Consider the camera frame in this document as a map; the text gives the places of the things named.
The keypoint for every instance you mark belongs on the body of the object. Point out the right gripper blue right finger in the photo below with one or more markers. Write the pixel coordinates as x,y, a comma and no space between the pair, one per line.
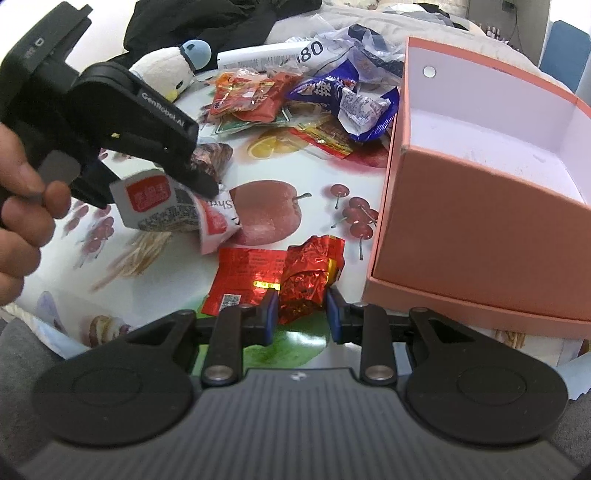
335,310

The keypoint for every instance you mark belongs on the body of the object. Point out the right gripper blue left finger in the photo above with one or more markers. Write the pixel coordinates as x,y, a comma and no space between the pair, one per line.
268,316

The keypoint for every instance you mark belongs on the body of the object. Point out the red foil snack packet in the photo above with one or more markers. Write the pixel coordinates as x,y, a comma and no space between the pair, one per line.
300,275

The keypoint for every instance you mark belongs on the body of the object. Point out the white red snack packet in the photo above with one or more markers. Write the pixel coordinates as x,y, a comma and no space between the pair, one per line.
151,201

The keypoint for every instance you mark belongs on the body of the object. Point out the red yellow snack bag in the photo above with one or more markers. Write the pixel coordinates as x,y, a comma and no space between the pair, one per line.
251,96

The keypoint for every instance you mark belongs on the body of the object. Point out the blue white wrapper bag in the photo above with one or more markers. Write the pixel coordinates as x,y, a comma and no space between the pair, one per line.
366,117

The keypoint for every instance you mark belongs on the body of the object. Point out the blue snack bag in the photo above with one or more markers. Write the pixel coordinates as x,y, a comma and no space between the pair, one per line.
334,91

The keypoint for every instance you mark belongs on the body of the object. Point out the grey brown snack packet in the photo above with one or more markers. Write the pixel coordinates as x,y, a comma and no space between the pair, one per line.
211,158

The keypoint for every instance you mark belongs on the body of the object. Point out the person left hand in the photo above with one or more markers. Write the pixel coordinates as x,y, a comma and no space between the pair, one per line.
28,215

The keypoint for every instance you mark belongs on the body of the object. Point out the penguin plush toy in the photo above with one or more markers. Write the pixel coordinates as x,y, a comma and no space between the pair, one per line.
171,70

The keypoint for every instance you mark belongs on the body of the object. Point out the food print tablecloth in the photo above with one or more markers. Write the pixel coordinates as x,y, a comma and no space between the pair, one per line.
98,276

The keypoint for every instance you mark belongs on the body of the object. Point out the black clothing pile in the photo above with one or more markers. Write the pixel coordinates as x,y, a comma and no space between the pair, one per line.
223,24

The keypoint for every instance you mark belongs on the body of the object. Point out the green snack packet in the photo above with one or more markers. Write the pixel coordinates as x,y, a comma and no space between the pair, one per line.
230,124

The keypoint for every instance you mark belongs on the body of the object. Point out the pink cardboard box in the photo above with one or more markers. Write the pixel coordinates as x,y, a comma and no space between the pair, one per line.
485,215

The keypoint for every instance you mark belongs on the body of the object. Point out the white cylindrical bottle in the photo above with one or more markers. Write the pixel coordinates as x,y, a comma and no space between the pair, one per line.
260,57

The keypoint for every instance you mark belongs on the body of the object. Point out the clear plastic bag with 80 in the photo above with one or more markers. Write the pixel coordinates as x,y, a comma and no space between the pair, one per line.
377,60

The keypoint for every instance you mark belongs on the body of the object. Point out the blue chair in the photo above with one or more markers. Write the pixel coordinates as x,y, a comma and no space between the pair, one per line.
565,53

